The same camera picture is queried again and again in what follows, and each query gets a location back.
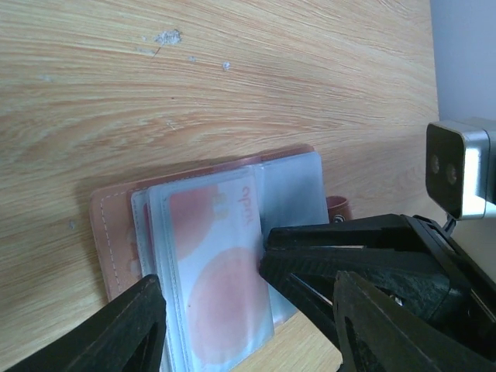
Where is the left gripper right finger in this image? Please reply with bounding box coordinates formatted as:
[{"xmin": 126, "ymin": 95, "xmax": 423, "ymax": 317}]
[{"xmin": 334, "ymin": 271, "xmax": 495, "ymax": 371}]

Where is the red white credit card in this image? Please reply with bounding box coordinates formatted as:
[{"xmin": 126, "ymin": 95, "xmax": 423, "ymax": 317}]
[{"xmin": 164, "ymin": 171, "xmax": 274, "ymax": 371}]

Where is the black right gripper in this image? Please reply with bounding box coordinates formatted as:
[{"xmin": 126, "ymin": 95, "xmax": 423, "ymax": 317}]
[{"xmin": 265, "ymin": 214, "xmax": 495, "ymax": 363}]

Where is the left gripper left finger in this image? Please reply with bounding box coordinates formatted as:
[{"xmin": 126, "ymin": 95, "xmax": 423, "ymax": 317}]
[{"xmin": 9, "ymin": 274, "xmax": 166, "ymax": 371}]

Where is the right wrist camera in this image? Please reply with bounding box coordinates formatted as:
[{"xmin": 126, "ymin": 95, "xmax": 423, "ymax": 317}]
[{"xmin": 425, "ymin": 118, "xmax": 495, "ymax": 220}]

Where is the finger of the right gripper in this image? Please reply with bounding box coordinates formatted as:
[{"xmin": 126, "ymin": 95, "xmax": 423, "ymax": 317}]
[{"xmin": 258, "ymin": 247, "xmax": 439, "ymax": 342}]

